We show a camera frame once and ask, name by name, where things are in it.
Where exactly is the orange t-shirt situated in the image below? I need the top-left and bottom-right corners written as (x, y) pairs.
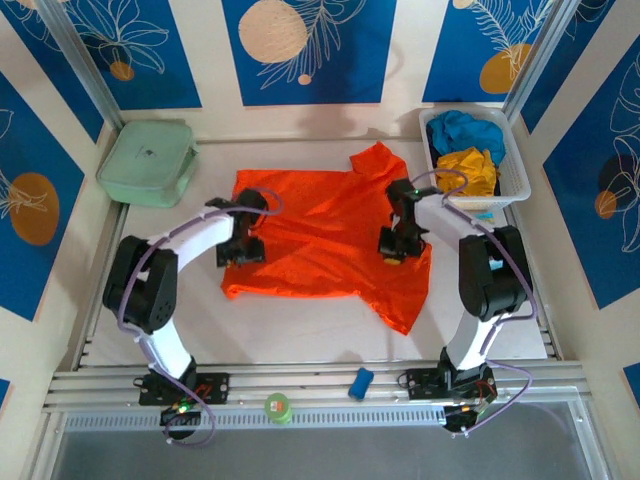
top-left (221, 141), bottom-right (434, 335)

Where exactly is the yellow t-shirt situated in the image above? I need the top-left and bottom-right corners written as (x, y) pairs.
top-left (433, 147), bottom-right (501, 199)

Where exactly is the mint green zip case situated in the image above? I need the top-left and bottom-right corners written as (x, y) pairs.
top-left (95, 119), bottom-right (199, 209)

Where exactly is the blue t-shirt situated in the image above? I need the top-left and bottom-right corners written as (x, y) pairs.
top-left (425, 110), bottom-right (507, 166)

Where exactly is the white plastic basket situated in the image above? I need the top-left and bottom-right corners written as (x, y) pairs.
top-left (418, 107), bottom-right (532, 210)

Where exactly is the blue foam roll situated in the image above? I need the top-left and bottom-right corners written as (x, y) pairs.
top-left (348, 367), bottom-right (375, 401)

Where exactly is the green tape roll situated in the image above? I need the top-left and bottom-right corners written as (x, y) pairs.
top-left (263, 392), bottom-right (296, 426)

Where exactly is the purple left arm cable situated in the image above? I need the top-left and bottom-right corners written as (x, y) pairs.
top-left (117, 187), bottom-right (286, 449)

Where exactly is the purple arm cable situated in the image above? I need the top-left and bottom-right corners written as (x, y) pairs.
top-left (409, 168), bottom-right (539, 439)
top-left (117, 187), bottom-right (286, 449)

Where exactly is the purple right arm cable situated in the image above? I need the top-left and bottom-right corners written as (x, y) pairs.
top-left (409, 168), bottom-right (539, 439)

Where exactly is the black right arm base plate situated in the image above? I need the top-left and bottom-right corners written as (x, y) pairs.
top-left (404, 367), bottom-right (496, 401)

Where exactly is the aluminium rail frame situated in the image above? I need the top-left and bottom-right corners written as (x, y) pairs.
top-left (42, 357), bottom-right (586, 414)

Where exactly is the grey slotted cable duct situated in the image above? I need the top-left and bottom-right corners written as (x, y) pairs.
top-left (62, 403), bottom-right (451, 434)

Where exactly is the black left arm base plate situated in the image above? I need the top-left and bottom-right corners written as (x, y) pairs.
top-left (138, 372), bottom-right (231, 406)

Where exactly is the aluminium frame post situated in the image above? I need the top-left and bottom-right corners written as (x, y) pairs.
top-left (502, 0), bottom-right (584, 119)
top-left (37, 0), bottom-right (125, 132)

